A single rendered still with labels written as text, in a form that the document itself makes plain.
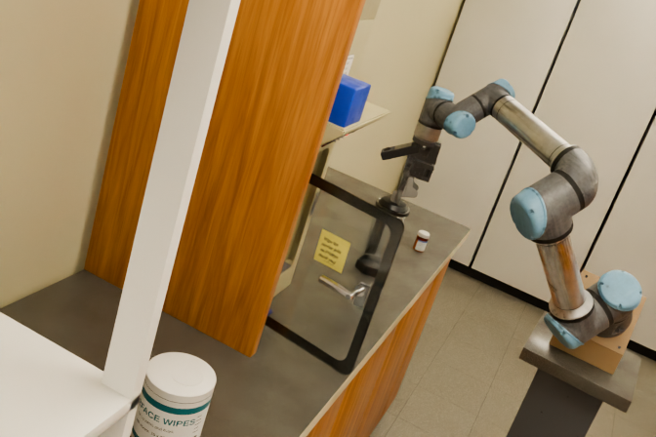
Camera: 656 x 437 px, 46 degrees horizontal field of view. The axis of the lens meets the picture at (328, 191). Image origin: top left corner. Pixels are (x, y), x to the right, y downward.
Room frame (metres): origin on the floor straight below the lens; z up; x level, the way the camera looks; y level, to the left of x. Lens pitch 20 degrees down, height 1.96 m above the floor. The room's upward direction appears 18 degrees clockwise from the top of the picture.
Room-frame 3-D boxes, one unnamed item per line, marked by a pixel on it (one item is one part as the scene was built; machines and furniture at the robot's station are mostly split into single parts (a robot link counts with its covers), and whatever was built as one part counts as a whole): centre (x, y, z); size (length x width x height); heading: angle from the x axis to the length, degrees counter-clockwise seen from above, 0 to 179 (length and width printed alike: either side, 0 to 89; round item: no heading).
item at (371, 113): (1.77, 0.01, 1.46); 0.32 x 0.12 x 0.10; 163
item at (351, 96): (1.67, 0.04, 1.56); 0.10 x 0.10 x 0.09; 73
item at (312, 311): (1.56, -0.04, 1.19); 0.30 x 0.01 x 0.40; 63
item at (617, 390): (2.10, -0.89, 0.92); 0.32 x 0.32 x 0.04; 69
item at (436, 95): (2.19, -0.23, 1.49); 0.09 x 0.08 x 0.11; 30
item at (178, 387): (1.19, 0.15, 1.02); 0.13 x 0.13 x 0.15
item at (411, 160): (2.20, -0.23, 1.33); 0.09 x 0.08 x 0.12; 88
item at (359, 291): (1.50, -0.09, 1.20); 0.10 x 0.05 x 0.03; 63
